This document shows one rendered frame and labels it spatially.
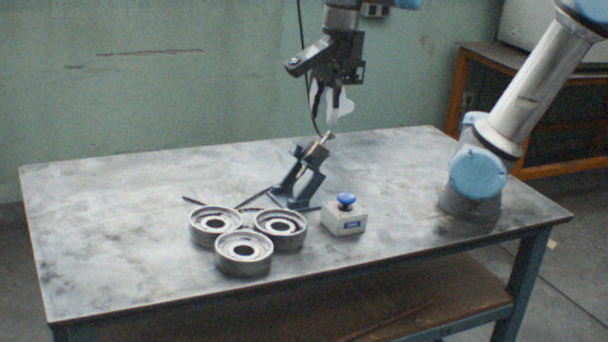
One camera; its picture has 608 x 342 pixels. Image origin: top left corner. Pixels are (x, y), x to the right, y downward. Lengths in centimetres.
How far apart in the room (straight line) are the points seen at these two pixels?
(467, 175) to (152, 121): 184
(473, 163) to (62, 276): 79
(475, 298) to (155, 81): 171
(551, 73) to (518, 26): 223
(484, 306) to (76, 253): 98
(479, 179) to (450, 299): 45
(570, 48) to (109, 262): 92
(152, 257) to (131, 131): 169
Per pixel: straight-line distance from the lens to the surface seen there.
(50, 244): 124
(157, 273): 114
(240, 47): 286
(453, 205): 144
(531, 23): 337
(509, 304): 170
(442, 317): 155
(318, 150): 136
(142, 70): 275
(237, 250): 118
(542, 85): 122
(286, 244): 121
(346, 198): 128
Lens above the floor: 145
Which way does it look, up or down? 25 degrees down
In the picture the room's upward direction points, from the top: 7 degrees clockwise
